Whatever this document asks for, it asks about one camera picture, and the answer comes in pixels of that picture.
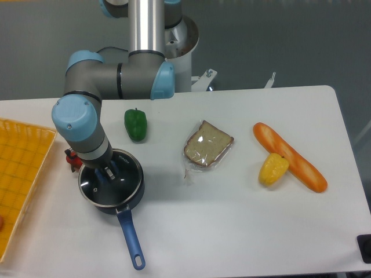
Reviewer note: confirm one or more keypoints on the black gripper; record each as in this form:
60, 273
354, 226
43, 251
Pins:
100, 159

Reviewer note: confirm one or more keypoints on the blue saucepan with handle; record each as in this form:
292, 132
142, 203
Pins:
124, 216

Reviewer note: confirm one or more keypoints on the glass lid blue knob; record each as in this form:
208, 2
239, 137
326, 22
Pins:
97, 188

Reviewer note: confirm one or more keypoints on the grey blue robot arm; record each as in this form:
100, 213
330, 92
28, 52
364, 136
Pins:
89, 80

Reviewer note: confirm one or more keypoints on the red bell pepper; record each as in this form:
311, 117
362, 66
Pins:
73, 160

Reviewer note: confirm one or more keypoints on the green bell pepper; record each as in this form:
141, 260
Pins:
135, 122

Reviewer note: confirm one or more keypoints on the yellow woven basket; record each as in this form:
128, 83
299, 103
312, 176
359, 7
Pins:
24, 149

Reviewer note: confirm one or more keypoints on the wrapped brown bread slice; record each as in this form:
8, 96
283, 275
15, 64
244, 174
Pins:
204, 150

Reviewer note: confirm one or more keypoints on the yellow bell pepper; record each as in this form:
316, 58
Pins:
273, 168

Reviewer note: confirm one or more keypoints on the orange baguette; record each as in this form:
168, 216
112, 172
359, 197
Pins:
302, 169

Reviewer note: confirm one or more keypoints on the black device at table edge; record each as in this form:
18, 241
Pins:
364, 244

